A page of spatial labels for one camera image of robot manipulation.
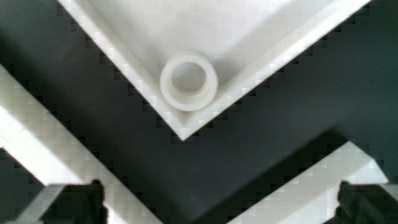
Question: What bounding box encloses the white L-shaped obstacle fence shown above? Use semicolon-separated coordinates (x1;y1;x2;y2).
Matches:
0;66;398;224

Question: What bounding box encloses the white square tabletop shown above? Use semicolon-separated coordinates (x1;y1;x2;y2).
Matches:
57;0;371;138

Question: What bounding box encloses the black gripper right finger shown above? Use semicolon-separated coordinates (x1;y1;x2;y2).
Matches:
332;181;398;224

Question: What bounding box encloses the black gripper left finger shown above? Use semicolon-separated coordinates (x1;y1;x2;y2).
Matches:
39;179;108;224

